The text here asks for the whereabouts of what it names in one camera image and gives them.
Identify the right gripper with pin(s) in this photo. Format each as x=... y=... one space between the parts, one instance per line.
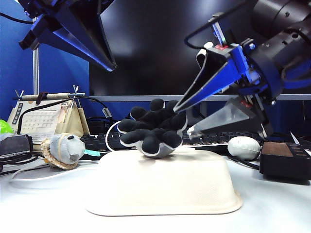
x=262 y=72

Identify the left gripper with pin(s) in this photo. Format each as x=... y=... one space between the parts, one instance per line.
x=43 y=7

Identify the grey and black octopus plush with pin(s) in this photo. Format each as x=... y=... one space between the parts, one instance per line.
x=155 y=136

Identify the grey monitor stand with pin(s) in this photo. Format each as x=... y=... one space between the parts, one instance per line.
x=201 y=109

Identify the white egg-shaped cushion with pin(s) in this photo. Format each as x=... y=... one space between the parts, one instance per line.
x=244 y=148

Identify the wooden rod on metal clips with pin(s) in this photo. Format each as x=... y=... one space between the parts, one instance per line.
x=56 y=96

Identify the black computer monitor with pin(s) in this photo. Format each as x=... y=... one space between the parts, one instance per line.
x=150 y=48

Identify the white paper slip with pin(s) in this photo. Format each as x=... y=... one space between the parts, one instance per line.
x=294 y=137

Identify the black box with wooden top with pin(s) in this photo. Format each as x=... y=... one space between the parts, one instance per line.
x=281 y=165

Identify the beige desk calendar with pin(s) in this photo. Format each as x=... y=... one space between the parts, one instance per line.
x=41 y=119

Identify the small black power brick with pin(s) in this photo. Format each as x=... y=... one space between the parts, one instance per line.
x=96 y=126

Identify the cream paper pulp tray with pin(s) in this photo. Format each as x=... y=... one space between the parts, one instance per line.
x=160 y=184

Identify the black keyboard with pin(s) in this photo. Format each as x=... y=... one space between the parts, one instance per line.
x=97 y=142

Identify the grey plush with straw hat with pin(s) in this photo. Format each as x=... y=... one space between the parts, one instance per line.
x=63 y=148

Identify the green plastic bag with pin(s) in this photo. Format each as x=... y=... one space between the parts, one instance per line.
x=5 y=127

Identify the teal fabric tag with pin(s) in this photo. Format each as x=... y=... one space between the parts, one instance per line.
x=92 y=153

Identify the black rectangular device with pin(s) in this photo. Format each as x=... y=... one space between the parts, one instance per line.
x=14 y=144

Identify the aluminium partition post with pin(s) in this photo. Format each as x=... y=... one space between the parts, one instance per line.
x=35 y=70

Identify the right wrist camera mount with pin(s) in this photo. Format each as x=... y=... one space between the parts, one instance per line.
x=218 y=29

